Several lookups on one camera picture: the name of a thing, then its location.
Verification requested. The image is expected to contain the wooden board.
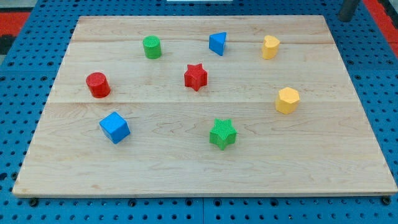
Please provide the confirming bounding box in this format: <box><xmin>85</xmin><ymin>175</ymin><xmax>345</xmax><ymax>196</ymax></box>
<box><xmin>13</xmin><ymin>15</ymin><xmax>397</xmax><ymax>198</ymax></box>

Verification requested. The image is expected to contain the grey cylindrical robot tool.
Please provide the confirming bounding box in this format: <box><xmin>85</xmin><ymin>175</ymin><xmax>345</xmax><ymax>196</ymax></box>
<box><xmin>337</xmin><ymin>0</ymin><xmax>360</xmax><ymax>22</ymax></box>

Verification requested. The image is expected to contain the green cylinder block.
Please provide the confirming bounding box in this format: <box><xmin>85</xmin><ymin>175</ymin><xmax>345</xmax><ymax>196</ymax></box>
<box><xmin>142</xmin><ymin>35</ymin><xmax>162</xmax><ymax>59</ymax></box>

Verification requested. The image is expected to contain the blue cube block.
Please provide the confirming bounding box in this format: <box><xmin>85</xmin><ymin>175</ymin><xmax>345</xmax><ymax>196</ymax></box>
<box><xmin>99</xmin><ymin>112</ymin><xmax>131</xmax><ymax>144</ymax></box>

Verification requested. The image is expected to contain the green star block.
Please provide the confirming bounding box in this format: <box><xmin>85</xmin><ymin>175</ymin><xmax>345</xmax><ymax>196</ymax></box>
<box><xmin>209</xmin><ymin>118</ymin><xmax>237</xmax><ymax>151</ymax></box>

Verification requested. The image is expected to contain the red cylinder block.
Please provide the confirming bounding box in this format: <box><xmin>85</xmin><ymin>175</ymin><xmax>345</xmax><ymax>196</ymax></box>
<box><xmin>86</xmin><ymin>72</ymin><xmax>111</xmax><ymax>98</ymax></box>

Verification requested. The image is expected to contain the blue triangular prism block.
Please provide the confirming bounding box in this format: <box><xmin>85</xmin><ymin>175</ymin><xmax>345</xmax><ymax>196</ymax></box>
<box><xmin>208</xmin><ymin>32</ymin><xmax>227</xmax><ymax>56</ymax></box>

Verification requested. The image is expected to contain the red star block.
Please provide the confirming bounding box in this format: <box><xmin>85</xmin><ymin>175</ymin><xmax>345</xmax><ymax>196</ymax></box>
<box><xmin>184</xmin><ymin>63</ymin><xmax>208</xmax><ymax>91</ymax></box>

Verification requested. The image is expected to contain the yellow heart block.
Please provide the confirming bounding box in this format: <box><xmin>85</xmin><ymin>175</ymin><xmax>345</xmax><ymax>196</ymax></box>
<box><xmin>262</xmin><ymin>35</ymin><xmax>280</xmax><ymax>60</ymax></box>

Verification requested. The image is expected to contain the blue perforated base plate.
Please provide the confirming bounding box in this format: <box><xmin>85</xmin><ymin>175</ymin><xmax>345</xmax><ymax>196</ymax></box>
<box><xmin>1</xmin><ymin>1</ymin><xmax>397</xmax><ymax>223</ymax></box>

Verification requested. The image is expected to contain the yellow hexagon block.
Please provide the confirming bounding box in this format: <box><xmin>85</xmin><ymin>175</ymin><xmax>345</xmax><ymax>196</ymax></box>
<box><xmin>275</xmin><ymin>87</ymin><xmax>300</xmax><ymax>114</ymax></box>

